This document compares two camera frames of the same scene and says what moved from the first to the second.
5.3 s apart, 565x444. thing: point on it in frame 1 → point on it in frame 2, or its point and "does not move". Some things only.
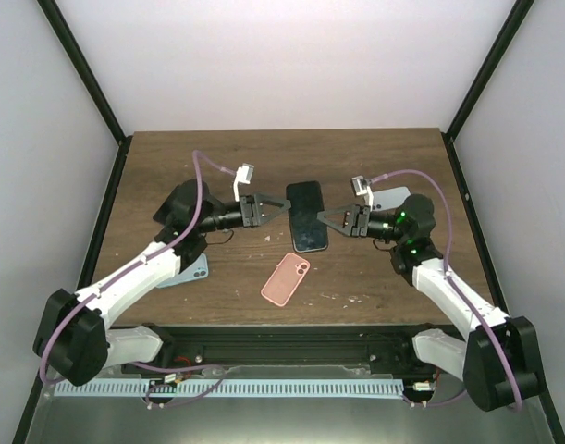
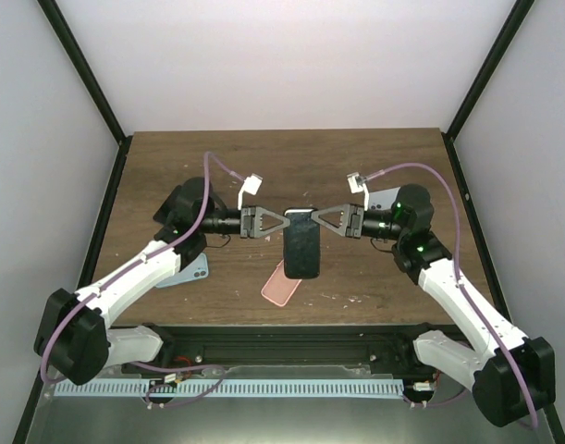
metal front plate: (286, 420) does not move
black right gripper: (355, 222) does not move
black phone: (309, 233) → (301, 247)
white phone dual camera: (389, 198) does not move
